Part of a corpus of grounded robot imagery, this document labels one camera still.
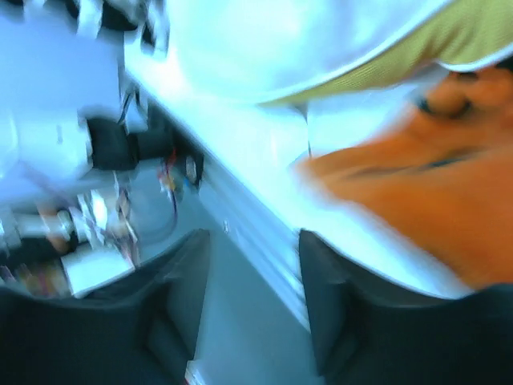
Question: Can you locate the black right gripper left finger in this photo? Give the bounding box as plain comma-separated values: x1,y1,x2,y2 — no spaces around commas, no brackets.
1,229,211,384

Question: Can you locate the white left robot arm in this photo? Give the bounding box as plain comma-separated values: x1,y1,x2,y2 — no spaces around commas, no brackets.
1,1,172,188

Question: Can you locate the orange patterned pillowcase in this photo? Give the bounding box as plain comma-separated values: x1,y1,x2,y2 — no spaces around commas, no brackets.
299,59,512,289

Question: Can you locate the white pillow yellow side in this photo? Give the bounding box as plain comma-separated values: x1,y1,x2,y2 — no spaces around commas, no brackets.
168,1,512,104

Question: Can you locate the aluminium mounting rail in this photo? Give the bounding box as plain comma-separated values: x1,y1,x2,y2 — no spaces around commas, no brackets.
127,67,454,334

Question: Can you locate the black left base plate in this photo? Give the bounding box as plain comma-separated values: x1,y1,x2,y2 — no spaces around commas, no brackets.
135,105,204,188

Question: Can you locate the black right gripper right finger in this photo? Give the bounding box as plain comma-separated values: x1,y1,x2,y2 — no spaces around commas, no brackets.
299,230,512,384

